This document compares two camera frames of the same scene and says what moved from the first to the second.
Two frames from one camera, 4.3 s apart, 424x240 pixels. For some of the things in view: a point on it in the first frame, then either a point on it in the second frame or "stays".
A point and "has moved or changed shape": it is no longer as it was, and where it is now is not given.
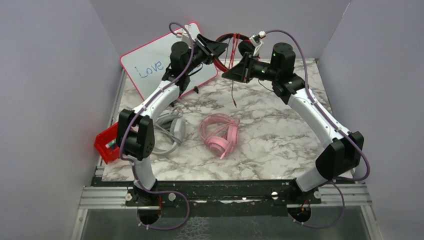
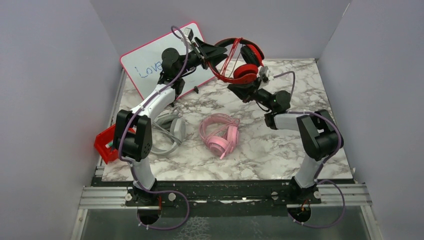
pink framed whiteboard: (146, 65) stays
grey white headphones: (176, 127) stays
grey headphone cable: (168, 133) stays
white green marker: (110, 143) stays
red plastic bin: (104, 137) stays
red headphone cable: (236, 37) has moved or changed shape
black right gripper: (242, 71) -> (244, 91)
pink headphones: (220, 132) stays
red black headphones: (245, 46) has moved or changed shape
